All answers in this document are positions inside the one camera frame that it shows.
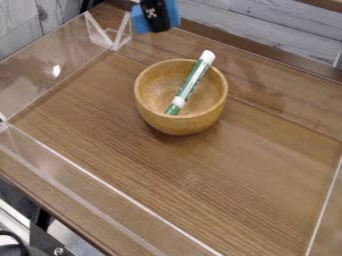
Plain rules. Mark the black metal table leg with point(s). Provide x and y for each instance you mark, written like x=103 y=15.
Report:
x=41 y=240

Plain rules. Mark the green and white tube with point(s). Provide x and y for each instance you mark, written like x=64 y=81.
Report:
x=191 y=82

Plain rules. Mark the clear acrylic tray wall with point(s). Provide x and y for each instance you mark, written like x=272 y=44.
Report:
x=250 y=188

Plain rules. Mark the light wooden bowl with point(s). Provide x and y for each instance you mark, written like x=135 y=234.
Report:
x=155 y=88

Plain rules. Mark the blue rectangular block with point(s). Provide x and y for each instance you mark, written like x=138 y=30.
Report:
x=139 y=21

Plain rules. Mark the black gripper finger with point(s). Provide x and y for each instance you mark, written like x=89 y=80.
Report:
x=155 y=14

